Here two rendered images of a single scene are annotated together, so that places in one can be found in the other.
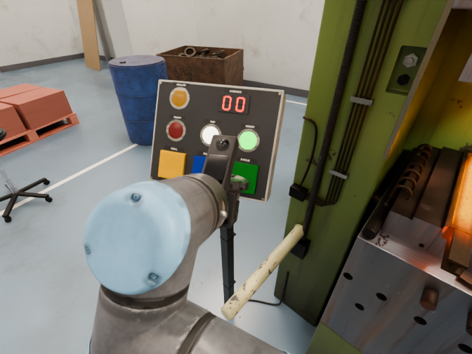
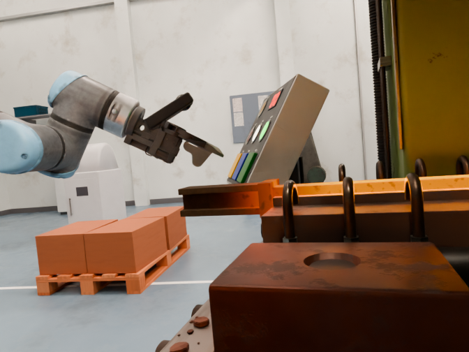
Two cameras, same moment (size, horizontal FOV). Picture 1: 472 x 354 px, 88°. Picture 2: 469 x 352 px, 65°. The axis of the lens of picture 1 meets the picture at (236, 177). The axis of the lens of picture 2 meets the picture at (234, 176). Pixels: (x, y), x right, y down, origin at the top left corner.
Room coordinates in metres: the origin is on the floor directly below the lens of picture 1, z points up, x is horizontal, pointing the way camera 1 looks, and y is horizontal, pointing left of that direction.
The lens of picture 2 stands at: (0.15, -0.77, 1.05)
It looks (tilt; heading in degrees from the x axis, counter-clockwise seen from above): 4 degrees down; 67
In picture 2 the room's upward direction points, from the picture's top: 5 degrees counter-clockwise
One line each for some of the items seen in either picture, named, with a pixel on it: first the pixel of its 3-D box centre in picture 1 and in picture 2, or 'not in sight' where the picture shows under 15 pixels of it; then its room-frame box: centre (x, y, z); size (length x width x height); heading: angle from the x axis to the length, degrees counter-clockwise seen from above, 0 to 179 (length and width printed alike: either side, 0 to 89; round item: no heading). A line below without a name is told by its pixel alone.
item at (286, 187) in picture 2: not in sight; (292, 220); (0.30, -0.52, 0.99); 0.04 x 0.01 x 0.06; 48
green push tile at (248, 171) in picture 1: (242, 177); (248, 168); (0.51, -0.02, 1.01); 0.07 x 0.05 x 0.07; 73
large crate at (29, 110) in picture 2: not in sight; (31, 112); (-0.66, 8.89, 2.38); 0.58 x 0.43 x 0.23; 148
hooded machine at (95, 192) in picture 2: not in sight; (95, 188); (0.39, 5.26, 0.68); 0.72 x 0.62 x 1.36; 58
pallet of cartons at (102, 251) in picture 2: not in sight; (123, 243); (0.50, 2.95, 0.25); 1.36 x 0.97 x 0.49; 58
